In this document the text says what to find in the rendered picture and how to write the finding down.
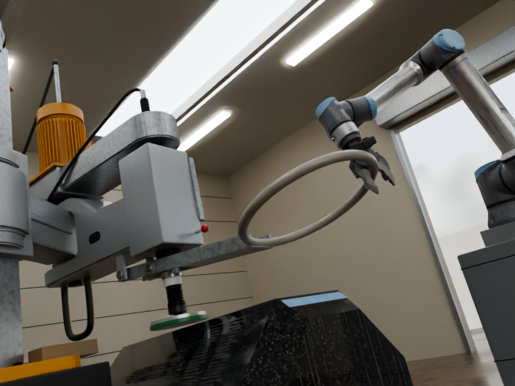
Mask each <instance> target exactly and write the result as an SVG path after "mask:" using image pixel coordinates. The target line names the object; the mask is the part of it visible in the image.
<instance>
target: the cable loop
mask: <svg viewBox="0 0 515 386"><path fill-rule="evenodd" d="M84 286H85V295H86V303H87V327H86V329H85V331H84V332H82V333H80V334H77V335H75V334H74V331H73V329H72V325H71V312H70V303H69V294H68V287H61V300H62V309H63V318H64V329H65V332H66V335H67V337H68V338H69V339H70V340H71V341H75V342H76V341H80V340H82V339H85V338H86V337H88V336H89V335H90V334H91V332H92V331H93V327H94V320H95V317H94V304H93V289H92V281H91V277H90V276H87V277H84Z"/></svg>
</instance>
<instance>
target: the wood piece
mask: <svg viewBox="0 0 515 386"><path fill-rule="evenodd" d="M96 353H98V345H97V339H90V340H84V341H79V342H70V343H65V344H59V345H51V346H45V347H41V348H37V349H35V350H32V351H30V352H28V363H33V362H37V361H45V360H49V359H53V358H61V357H65V356H69V355H80V357H81V358H83V357H86V356H88V355H93V354H96Z"/></svg>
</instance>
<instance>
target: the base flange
mask: <svg viewBox="0 0 515 386"><path fill-rule="evenodd" d="M80 366H81V363H80V355H69V356H65V357H61V358H53V359H49V360H45V361H37V362H33V363H28V364H24V365H23V362H18V363H14V364H13V365H12V367H8V368H0V383H4V382H8V381H14V380H18V379H22V378H30V377H34V376H37V375H44V374H48V373H52V372H56V371H63V370H67V369H71V368H77V367H80Z"/></svg>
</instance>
